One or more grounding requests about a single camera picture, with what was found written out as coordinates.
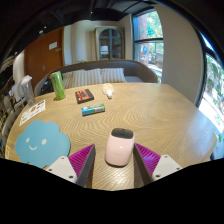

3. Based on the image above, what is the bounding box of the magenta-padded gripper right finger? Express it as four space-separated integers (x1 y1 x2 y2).
133 143 184 186

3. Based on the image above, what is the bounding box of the green drink can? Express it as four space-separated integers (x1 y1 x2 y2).
50 70 67 101

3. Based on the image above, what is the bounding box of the striped cushion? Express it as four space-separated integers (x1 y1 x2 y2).
100 67 128 84
71 68 103 88
62 70 76 89

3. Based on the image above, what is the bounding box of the black-framed glass window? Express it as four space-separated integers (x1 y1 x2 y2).
132 9 165 84
196 33 224 144

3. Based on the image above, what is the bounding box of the white sticker sheet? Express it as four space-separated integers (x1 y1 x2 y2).
18 99 47 127

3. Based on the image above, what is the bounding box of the blue and green small pack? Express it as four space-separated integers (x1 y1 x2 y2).
81 102 106 117

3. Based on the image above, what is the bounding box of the brown wooden door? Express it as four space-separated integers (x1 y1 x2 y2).
23 27 65 91

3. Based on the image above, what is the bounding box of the black and red box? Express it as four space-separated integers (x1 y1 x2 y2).
74 88 95 105

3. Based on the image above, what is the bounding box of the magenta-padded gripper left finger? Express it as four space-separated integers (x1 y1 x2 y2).
45 143 97 189

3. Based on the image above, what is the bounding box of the black backpack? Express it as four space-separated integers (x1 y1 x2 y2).
39 78 54 95

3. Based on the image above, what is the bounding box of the blue cloud-shaped mouse pad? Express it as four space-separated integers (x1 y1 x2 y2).
14 119 72 169

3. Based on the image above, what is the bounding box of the pink computer mouse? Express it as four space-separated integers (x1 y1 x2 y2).
104 127 136 167

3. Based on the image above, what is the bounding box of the arched glass-door cabinet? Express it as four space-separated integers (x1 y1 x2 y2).
94 26 126 62

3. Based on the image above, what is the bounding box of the brown curved sofa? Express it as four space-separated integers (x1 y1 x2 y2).
34 59 159 96

